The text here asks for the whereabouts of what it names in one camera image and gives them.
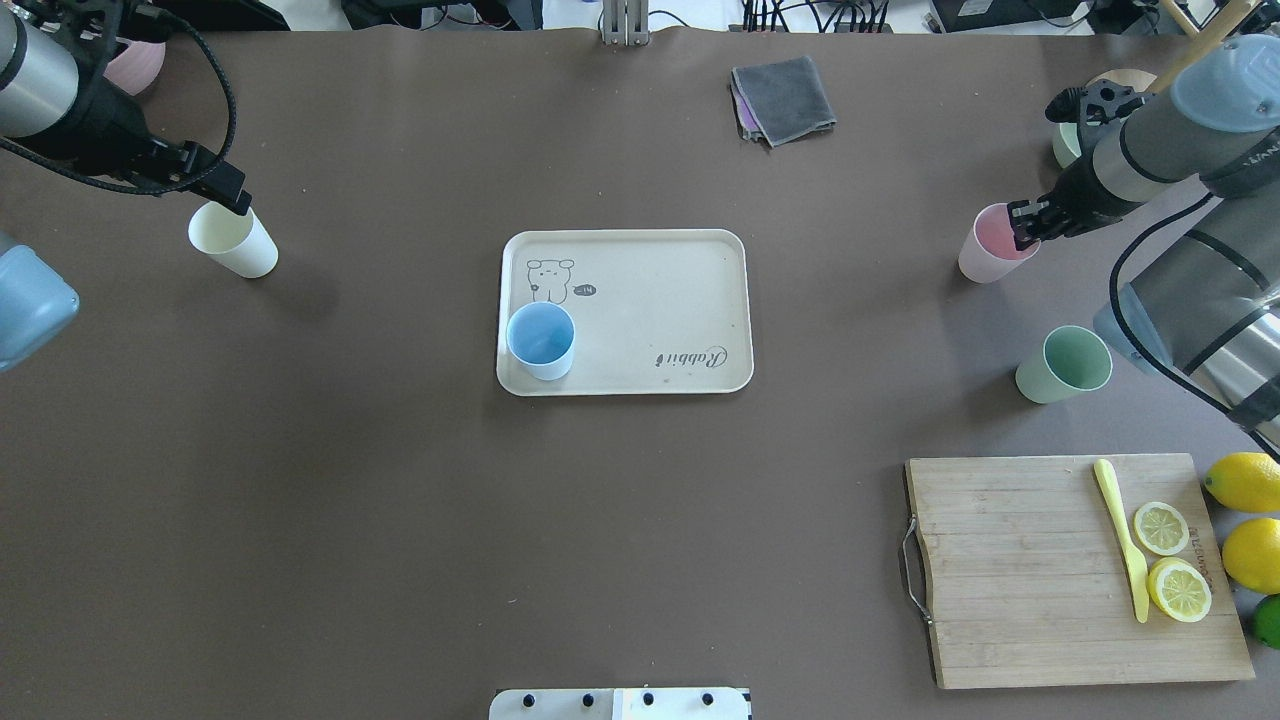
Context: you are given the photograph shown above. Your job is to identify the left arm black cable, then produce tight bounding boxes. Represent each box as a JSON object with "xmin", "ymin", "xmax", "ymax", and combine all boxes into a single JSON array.
[{"xmin": 0, "ymin": 5, "xmax": 239, "ymax": 196}]

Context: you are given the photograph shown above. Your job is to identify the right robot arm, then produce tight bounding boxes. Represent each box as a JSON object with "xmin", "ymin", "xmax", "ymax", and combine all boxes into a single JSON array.
[{"xmin": 1007, "ymin": 35, "xmax": 1279, "ymax": 456}]

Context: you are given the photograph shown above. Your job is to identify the green plastic cup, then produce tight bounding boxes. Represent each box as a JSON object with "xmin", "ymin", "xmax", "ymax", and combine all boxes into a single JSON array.
[{"xmin": 1015, "ymin": 325, "xmax": 1114, "ymax": 404}]

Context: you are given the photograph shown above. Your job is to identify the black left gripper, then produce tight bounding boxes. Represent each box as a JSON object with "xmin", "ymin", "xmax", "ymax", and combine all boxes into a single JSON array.
[{"xmin": 131, "ymin": 137, "xmax": 252, "ymax": 217}]

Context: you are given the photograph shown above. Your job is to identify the bamboo cutting board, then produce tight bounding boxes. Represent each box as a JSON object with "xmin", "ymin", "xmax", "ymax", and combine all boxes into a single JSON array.
[{"xmin": 905, "ymin": 454, "xmax": 1254, "ymax": 691}]

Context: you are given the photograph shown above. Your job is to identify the yellow plastic knife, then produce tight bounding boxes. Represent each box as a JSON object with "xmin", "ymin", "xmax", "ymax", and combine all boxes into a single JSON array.
[{"xmin": 1093, "ymin": 457, "xmax": 1151, "ymax": 624}]

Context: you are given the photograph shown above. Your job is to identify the yellow lemon middle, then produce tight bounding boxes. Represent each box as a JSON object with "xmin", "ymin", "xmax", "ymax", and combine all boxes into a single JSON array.
[{"xmin": 1221, "ymin": 518, "xmax": 1279, "ymax": 594}]

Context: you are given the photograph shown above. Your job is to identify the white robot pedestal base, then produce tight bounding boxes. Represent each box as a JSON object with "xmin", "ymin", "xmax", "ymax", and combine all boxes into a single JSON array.
[{"xmin": 488, "ymin": 685, "xmax": 753, "ymax": 719}]

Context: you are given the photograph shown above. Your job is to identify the pink ice bowl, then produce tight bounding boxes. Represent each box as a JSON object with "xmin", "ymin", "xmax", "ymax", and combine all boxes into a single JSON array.
[{"xmin": 104, "ymin": 38, "xmax": 166, "ymax": 96}]

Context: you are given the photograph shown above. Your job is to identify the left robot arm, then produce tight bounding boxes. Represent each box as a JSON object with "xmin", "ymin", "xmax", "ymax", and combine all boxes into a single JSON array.
[{"xmin": 1, "ymin": 1, "xmax": 279, "ymax": 278}]

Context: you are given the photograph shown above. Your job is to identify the pink plastic cup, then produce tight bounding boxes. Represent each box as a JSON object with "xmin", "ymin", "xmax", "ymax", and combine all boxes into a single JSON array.
[{"xmin": 957, "ymin": 202, "xmax": 1041, "ymax": 284}]

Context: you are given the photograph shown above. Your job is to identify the lemon slice lower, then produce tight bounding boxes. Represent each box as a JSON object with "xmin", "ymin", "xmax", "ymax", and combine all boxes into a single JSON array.
[{"xmin": 1147, "ymin": 557, "xmax": 1213, "ymax": 623}]

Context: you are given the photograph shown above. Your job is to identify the lemon slice upper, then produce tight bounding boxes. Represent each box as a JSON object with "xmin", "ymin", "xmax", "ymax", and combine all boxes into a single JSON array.
[{"xmin": 1132, "ymin": 501, "xmax": 1190, "ymax": 557}]

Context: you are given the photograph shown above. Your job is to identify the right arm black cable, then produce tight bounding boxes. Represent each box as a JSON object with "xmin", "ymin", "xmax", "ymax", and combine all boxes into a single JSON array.
[{"xmin": 1108, "ymin": 190, "xmax": 1280, "ymax": 451}]

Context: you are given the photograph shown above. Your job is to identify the lemon slice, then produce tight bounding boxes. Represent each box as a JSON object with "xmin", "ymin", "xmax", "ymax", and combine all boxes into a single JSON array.
[
  {"xmin": 1132, "ymin": 501, "xmax": 1190, "ymax": 557},
  {"xmin": 1147, "ymin": 557, "xmax": 1213, "ymax": 623}
]

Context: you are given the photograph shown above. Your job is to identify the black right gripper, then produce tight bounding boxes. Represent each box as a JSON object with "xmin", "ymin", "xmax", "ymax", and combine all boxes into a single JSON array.
[{"xmin": 1006, "ymin": 181, "xmax": 1101, "ymax": 250}]

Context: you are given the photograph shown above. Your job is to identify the beige rabbit tray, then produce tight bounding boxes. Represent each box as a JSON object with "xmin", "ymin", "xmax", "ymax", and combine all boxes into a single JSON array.
[{"xmin": 495, "ymin": 229, "xmax": 754, "ymax": 397}]

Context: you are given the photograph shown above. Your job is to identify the yellow lemon near board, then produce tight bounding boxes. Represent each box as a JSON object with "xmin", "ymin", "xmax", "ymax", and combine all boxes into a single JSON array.
[{"xmin": 1203, "ymin": 452, "xmax": 1279, "ymax": 512}]

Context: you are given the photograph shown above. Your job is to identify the grey folded cloth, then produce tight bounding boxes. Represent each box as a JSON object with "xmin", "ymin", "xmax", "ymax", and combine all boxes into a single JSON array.
[{"xmin": 730, "ymin": 55, "xmax": 837, "ymax": 147}]

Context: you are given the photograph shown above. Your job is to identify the blue plastic cup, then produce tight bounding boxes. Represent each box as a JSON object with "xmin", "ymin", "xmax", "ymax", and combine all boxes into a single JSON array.
[{"xmin": 506, "ymin": 301, "xmax": 577, "ymax": 380}]

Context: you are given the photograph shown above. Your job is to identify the purple folded cloth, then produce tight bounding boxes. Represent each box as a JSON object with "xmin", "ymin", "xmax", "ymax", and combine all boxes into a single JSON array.
[{"xmin": 730, "ymin": 83, "xmax": 765, "ymax": 142}]

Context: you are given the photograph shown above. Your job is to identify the green lime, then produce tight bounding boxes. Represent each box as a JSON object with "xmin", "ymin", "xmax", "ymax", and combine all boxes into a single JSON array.
[{"xmin": 1251, "ymin": 594, "xmax": 1280, "ymax": 650}]

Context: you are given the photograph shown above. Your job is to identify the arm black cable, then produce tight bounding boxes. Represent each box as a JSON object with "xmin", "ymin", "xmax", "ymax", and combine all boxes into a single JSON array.
[
  {"xmin": 1108, "ymin": 190, "xmax": 1280, "ymax": 451},
  {"xmin": 0, "ymin": 5, "xmax": 239, "ymax": 196}
]

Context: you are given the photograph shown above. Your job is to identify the wooden glass drying stand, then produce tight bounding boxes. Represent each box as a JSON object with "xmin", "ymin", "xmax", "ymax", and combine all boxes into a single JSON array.
[{"xmin": 1094, "ymin": 1, "xmax": 1263, "ymax": 94}]

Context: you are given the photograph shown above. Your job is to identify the green bowl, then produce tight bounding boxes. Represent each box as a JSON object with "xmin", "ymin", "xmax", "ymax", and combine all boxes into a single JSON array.
[{"xmin": 1051, "ymin": 122, "xmax": 1082, "ymax": 169}]

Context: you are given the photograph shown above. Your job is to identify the cream plastic cup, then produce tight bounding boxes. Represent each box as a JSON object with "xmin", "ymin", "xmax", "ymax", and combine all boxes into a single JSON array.
[{"xmin": 187, "ymin": 201, "xmax": 279, "ymax": 279}]

